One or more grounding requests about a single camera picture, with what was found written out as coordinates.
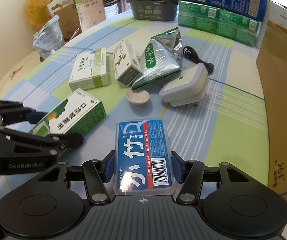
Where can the green carton pack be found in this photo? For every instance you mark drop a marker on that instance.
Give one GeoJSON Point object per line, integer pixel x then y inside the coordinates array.
{"type": "Point", "coordinates": [219, 21]}

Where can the white plug night light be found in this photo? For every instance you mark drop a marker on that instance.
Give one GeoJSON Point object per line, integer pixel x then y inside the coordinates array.
{"type": "Point", "coordinates": [185, 87]}

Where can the white cardboard box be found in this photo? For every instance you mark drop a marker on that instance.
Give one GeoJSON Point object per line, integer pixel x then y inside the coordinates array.
{"type": "Point", "coordinates": [276, 13]}

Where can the white medicine box brown end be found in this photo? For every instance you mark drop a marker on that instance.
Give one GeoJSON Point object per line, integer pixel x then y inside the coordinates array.
{"type": "Point", "coordinates": [126, 65]}

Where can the pink printed cardboard package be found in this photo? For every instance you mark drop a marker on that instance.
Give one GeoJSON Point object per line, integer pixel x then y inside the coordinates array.
{"type": "Point", "coordinates": [90, 13]}

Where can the silver green foil tea bag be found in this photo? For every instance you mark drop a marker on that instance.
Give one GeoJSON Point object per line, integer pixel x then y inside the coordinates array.
{"type": "Point", "coordinates": [161, 57]}

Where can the small beige round dish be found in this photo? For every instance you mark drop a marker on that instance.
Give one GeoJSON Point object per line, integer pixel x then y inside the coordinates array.
{"type": "Point", "coordinates": [138, 96]}

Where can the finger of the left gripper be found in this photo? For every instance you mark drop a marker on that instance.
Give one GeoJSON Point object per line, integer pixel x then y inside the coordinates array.
{"type": "Point", "coordinates": [13, 112]}
{"type": "Point", "coordinates": [60, 141]}

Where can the brown cardboard box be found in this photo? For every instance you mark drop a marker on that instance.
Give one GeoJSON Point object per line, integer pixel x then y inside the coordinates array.
{"type": "Point", "coordinates": [272, 68]}

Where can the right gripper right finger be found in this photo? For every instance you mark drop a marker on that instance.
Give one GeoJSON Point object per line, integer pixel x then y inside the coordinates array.
{"type": "Point", "coordinates": [190, 175]}

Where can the silver foil pouch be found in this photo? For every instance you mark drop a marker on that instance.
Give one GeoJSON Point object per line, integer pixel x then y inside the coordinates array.
{"type": "Point", "coordinates": [49, 39]}

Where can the blue dental floss picks box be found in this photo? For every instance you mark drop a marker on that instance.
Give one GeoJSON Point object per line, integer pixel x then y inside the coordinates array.
{"type": "Point", "coordinates": [143, 165]}

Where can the yellow plastic bag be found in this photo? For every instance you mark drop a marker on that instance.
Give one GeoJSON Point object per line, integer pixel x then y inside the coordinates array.
{"type": "Point", "coordinates": [36, 12]}

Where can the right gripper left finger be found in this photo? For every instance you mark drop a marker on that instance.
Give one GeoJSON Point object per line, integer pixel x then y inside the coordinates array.
{"type": "Point", "coordinates": [96, 174]}

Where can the brown cardboard packaging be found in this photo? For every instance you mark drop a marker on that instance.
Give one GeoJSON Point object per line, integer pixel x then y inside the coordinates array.
{"type": "Point", "coordinates": [68, 18]}

